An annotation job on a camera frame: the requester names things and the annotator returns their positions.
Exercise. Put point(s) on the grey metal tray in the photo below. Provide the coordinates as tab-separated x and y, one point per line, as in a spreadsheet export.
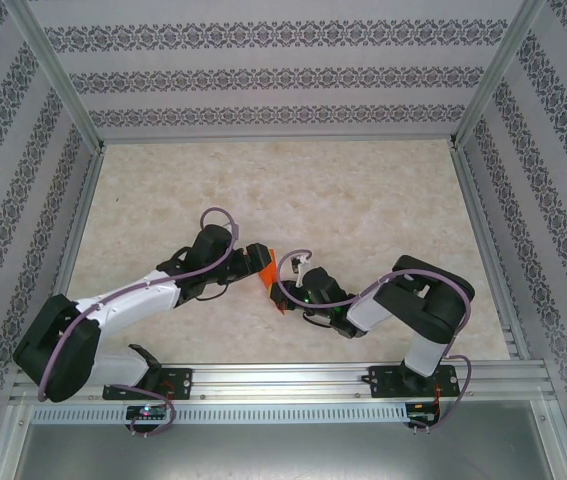
283	455

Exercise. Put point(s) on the aluminium mounting rail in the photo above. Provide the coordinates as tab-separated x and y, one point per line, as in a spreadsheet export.
283	377

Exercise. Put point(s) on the aluminium table side rail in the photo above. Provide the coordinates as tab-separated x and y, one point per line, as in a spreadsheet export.
74	240
485	240

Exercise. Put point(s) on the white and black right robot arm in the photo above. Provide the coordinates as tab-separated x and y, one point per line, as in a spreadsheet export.
368	312

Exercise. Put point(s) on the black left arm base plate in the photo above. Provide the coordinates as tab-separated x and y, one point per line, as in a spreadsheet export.
180	382

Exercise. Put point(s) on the orange paper sheet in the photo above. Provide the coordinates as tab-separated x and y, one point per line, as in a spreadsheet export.
269	275

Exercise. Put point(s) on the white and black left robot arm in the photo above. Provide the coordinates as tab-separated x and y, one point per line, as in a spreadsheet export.
133	300

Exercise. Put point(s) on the aluminium upright frame post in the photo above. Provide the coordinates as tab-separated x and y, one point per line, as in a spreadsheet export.
53	75
500	70

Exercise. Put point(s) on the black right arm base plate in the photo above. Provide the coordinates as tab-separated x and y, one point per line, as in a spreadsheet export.
380	382

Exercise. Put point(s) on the aluminium frame cross bar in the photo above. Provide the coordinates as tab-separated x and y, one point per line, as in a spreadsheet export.
278	138

